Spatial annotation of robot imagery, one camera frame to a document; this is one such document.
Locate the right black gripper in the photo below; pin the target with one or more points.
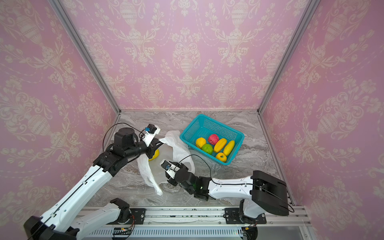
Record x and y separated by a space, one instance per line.
171 179

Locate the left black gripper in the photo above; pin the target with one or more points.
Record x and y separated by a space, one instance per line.
155 144

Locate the green orange papaya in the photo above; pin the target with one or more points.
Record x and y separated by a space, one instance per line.
156 154

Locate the white plastic bag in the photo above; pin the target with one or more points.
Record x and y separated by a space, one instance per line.
173 149

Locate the green fruit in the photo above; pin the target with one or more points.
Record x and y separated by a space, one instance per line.
207 148

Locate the yellow bell pepper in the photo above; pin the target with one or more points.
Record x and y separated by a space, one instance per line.
221 157

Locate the orange yellow mango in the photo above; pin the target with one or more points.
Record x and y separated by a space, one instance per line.
221 143

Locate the pink fruit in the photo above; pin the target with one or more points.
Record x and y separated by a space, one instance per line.
213 139

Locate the yellow bumpy long fruit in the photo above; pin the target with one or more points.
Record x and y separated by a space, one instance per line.
228 148

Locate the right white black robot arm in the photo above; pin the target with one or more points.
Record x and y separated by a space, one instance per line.
260 193

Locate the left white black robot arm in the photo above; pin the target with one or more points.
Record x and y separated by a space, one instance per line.
103 169

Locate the teal plastic basket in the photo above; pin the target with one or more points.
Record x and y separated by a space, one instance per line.
203 127

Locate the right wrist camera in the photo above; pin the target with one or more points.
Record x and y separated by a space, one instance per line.
170 169

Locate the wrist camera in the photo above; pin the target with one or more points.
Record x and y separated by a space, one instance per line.
149 133
170 169

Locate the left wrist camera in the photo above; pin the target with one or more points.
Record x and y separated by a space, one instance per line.
149 133

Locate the aluminium front rail frame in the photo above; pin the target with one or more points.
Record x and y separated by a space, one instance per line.
186 222

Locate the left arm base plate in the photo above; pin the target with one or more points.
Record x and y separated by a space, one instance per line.
134 216

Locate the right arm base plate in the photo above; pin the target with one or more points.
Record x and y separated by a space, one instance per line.
233 217

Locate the left corner aluminium post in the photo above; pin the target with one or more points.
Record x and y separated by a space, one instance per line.
75 36

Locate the corner aluminium post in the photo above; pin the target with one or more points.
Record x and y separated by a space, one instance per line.
296 37
75 36

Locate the right corner aluminium post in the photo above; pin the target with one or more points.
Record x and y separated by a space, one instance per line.
296 37

